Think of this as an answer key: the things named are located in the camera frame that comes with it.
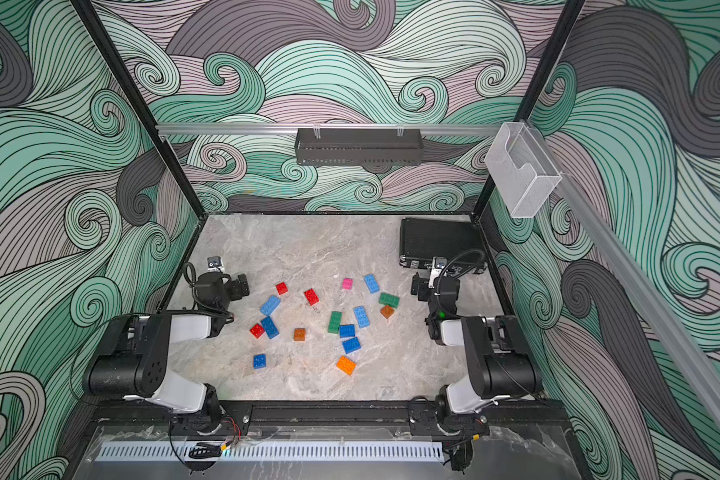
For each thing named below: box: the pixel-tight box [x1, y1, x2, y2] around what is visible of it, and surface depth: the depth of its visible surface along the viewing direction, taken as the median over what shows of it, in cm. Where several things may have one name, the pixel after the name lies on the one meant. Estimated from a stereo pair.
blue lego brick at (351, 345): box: [342, 337, 362, 355], surface depth 87 cm
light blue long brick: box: [353, 306, 370, 329], surface depth 92 cm
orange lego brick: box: [336, 355, 357, 376], surface depth 83 cm
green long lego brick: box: [328, 311, 343, 334], surface depth 92 cm
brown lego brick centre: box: [293, 328, 306, 341], surface depth 89 cm
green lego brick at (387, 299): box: [378, 292, 400, 309], surface depth 97 cm
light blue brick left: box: [260, 295, 281, 316], surface depth 95 cm
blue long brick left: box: [260, 316, 280, 340], surface depth 90 cm
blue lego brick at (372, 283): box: [364, 274, 381, 294], surface depth 100 cm
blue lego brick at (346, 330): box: [339, 324, 355, 338], surface depth 89 cm
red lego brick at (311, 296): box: [303, 288, 320, 306], surface depth 97 cm
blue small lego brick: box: [253, 354, 267, 369], surface depth 83 cm
